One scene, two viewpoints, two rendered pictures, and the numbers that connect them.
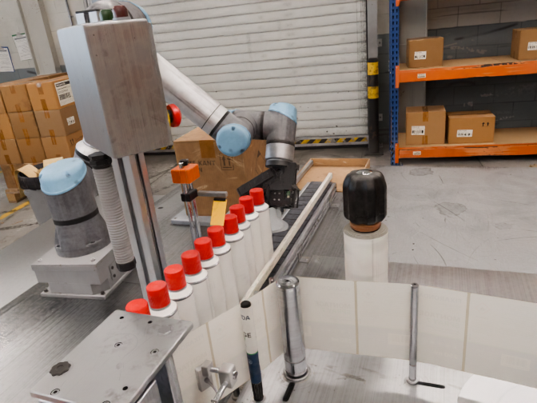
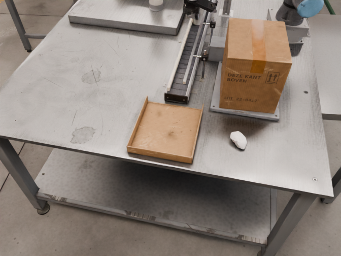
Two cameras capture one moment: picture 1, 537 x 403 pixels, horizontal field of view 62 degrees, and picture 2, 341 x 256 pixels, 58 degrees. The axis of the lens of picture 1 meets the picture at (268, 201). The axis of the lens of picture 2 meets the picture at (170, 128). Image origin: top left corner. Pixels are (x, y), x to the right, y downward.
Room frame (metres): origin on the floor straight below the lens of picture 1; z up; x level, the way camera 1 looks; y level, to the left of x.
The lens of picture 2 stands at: (2.59, -0.41, 1.81)
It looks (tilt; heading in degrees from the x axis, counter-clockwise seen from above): 49 degrees down; 170
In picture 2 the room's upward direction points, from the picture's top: straight up
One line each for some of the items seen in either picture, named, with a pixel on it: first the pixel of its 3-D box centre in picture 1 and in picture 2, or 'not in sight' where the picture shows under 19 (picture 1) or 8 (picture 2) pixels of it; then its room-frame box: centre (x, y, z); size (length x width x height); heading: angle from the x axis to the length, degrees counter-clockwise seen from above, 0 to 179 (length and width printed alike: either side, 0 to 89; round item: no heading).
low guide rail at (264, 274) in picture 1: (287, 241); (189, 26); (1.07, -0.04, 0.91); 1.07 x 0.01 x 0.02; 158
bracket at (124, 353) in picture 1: (117, 355); not in sight; (0.39, 0.18, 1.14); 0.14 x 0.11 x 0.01; 158
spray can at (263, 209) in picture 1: (260, 228); (198, 6); (1.01, 0.03, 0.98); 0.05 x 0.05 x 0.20
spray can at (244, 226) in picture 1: (242, 248); not in sight; (0.91, 0.07, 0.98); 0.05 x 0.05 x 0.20
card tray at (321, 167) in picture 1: (332, 173); (167, 126); (1.74, -0.27, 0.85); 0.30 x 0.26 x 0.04; 158
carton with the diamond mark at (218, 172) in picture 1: (228, 165); (251, 65); (1.57, 0.13, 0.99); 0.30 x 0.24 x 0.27; 162
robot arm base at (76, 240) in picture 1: (80, 228); (292, 10); (1.13, 0.52, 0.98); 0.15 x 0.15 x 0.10
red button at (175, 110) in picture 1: (170, 116); not in sight; (0.74, 0.14, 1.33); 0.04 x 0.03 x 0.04; 33
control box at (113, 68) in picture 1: (115, 86); not in sight; (0.75, 0.23, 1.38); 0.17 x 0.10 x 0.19; 33
